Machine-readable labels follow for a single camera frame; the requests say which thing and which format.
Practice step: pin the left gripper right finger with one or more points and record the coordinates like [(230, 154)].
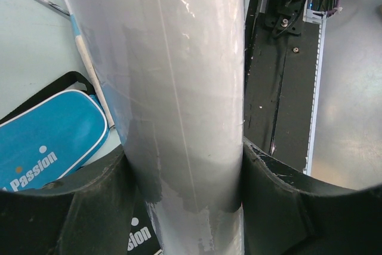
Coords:
[(288, 212)]

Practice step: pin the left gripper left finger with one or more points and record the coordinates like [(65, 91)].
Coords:
[(87, 212)]

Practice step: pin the blue racket bag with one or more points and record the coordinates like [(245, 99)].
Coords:
[(51, 140)]

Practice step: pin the white shuttlecock tube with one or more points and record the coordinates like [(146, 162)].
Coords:
[(172, 72)]

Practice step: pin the black racket bag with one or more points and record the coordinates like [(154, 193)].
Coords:
[(142, 239)]

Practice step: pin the white racket left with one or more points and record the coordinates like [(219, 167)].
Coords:
[(89, 66)]

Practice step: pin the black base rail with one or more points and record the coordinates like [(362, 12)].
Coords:
[(279, 80)]

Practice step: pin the grey cable duct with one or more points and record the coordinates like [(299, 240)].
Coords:
[(315, 18)]

